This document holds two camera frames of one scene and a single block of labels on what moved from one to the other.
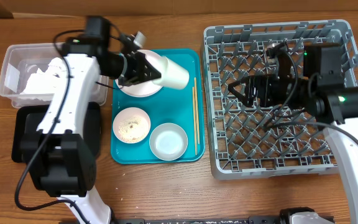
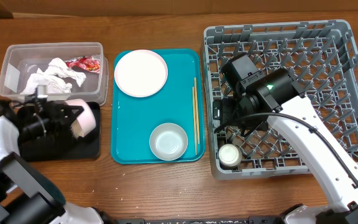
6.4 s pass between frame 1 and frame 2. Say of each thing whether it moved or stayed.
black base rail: stayed
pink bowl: moved
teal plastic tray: stayed
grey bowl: stayed
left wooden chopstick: stayed
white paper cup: moved
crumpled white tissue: stayed
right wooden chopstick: stayed
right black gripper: moved
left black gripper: moved
